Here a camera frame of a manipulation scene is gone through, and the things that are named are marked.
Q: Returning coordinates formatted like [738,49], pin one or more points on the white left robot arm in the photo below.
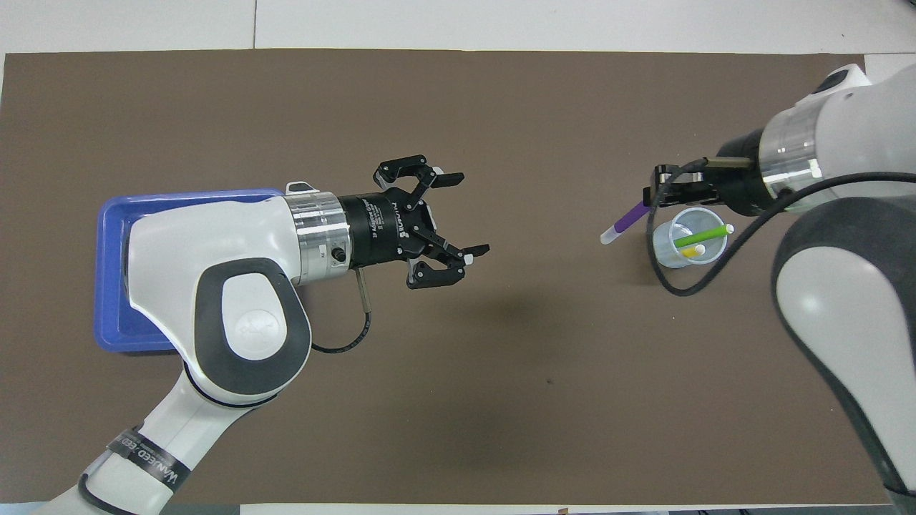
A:
[215,250]

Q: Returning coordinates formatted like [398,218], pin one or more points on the yellow marker pen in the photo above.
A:
[693,251]

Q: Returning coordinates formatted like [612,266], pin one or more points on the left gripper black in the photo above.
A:
[383,229]

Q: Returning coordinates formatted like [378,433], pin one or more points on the blue plastic tray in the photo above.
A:
[114,286]

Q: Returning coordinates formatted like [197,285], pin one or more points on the brown table mat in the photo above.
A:
[458,393]

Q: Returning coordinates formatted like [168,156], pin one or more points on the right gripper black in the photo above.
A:
[741,186]

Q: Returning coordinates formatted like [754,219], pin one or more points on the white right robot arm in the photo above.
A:
[844,286]

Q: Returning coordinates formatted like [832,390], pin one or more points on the translucent plastic cup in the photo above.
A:
[669,252]

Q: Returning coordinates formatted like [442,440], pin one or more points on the purple marker pen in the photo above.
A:
[630,217]

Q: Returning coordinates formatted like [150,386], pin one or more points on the green marker pen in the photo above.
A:
[705,234]

